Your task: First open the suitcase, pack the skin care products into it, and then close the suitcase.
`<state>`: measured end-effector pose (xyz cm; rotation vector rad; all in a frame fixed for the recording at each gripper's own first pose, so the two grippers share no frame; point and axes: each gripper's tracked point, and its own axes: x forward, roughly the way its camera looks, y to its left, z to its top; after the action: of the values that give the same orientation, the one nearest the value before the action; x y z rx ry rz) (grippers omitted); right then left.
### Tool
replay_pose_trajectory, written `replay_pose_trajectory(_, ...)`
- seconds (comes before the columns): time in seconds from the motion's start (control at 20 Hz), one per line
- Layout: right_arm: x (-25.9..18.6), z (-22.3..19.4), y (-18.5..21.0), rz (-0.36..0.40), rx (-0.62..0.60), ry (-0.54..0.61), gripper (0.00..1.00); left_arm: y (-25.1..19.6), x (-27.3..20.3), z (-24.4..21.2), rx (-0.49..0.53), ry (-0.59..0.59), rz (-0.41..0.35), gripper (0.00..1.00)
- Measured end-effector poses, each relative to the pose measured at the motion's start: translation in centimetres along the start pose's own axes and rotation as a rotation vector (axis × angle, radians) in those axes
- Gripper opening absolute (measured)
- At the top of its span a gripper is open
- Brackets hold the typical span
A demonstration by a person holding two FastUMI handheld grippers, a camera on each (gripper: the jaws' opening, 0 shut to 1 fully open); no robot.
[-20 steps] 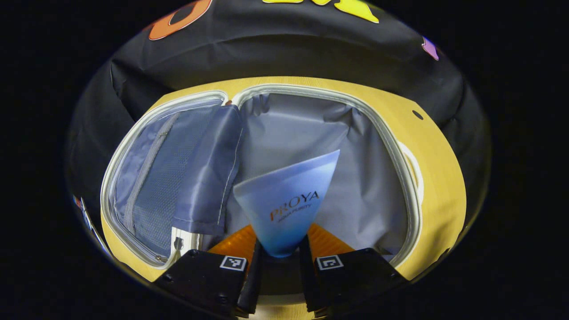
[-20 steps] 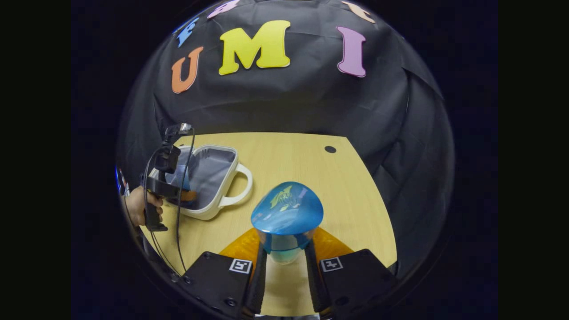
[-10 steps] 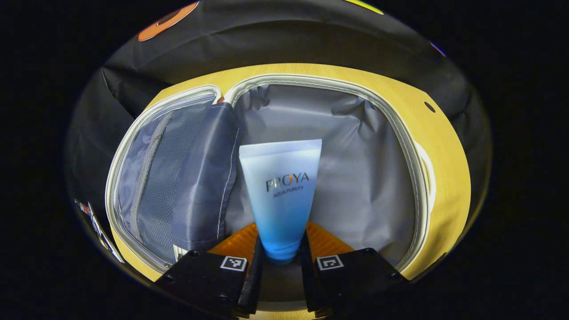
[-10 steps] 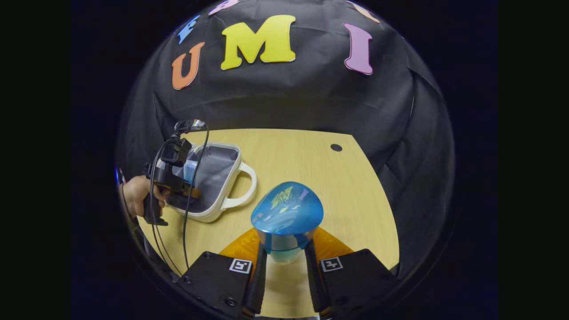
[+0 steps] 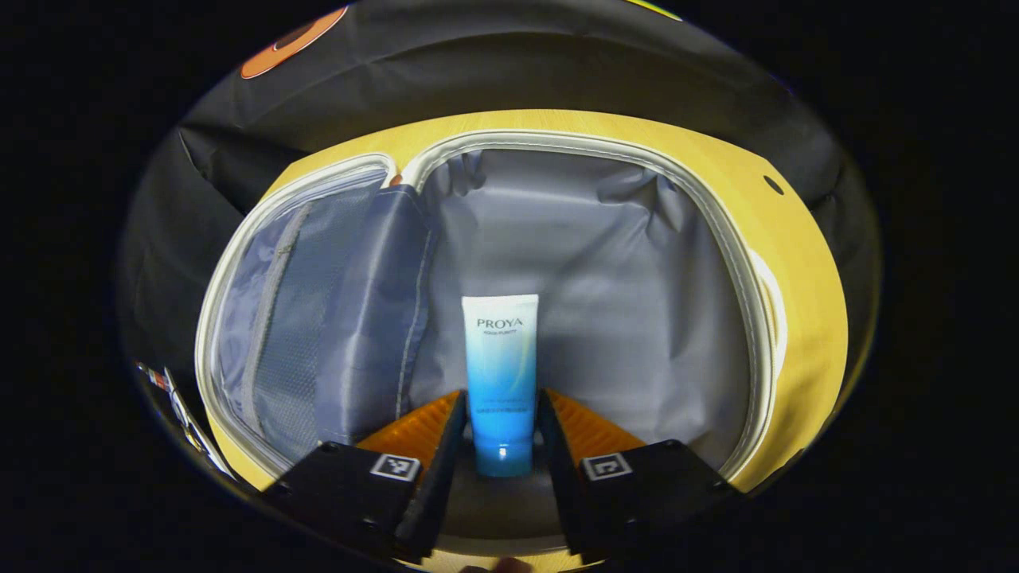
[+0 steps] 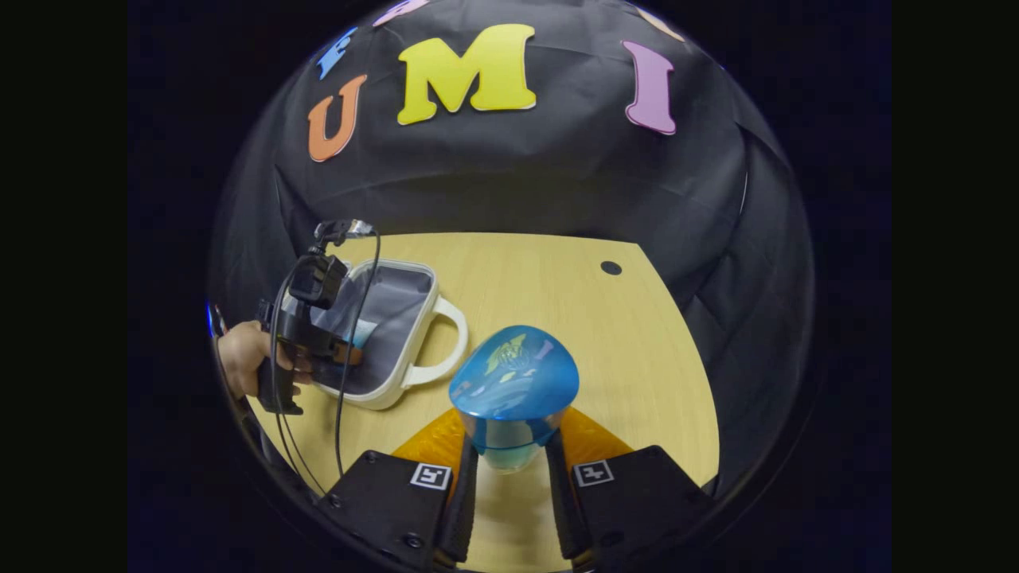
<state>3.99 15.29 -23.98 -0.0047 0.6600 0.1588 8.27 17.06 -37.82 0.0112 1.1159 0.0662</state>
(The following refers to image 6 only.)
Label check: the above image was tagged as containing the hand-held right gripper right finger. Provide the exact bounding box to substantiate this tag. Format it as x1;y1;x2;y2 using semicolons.
544;406;717;561

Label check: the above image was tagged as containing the black backdrop cloth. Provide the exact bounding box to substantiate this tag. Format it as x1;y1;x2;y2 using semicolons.
209;0;814;502

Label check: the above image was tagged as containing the white suitcase with handle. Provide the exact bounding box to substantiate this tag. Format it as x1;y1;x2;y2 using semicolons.
314;259;469;411

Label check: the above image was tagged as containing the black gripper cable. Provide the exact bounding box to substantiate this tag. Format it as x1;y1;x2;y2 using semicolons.
333;229;383;480
269;263;327;496

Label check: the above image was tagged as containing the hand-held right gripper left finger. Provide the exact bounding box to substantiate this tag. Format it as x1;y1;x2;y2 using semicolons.
318;407;481;571

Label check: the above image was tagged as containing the blue capped skin care bottle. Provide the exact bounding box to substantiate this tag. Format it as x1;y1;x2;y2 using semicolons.
449;325;580;474

